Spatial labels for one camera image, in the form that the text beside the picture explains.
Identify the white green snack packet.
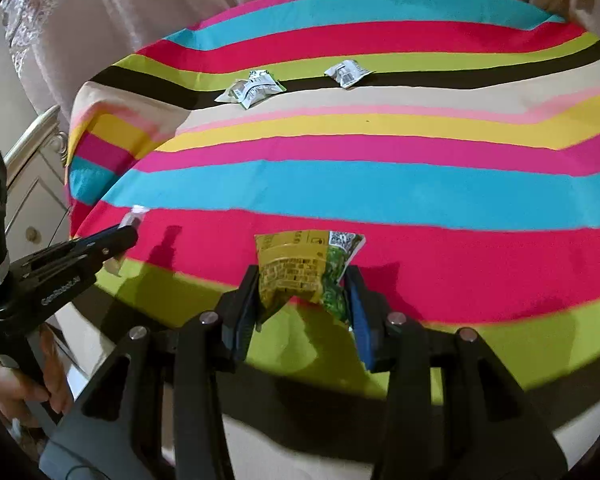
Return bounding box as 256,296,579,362
214,70,288,111
323,59,377,90

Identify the yellow green snack packet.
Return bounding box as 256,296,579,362
254,229,367,335

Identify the white lace curtain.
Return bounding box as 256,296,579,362
0,0,113,68

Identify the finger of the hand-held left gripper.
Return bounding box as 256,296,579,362
9,225,141,282

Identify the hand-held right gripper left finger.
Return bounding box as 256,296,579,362
45,265,261,480

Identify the striped colourful blanket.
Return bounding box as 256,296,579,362
64,0,600,480

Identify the clear cracker packet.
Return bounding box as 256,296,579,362
101,204,149,279

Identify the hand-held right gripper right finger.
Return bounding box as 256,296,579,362
344,265,569,480

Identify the person's left hand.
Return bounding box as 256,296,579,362
0,324,77,432

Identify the white cabinet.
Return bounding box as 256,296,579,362
2,104,75,263

